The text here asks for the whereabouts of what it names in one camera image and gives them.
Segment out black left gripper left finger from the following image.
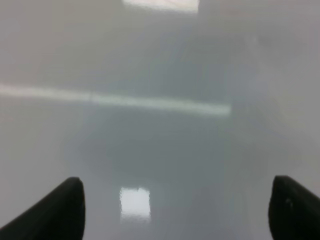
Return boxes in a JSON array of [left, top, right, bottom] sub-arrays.
[[0, 176, 85, 240]]

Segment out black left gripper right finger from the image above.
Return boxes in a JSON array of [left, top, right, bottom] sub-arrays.
[[268, 175, 320, 240]]

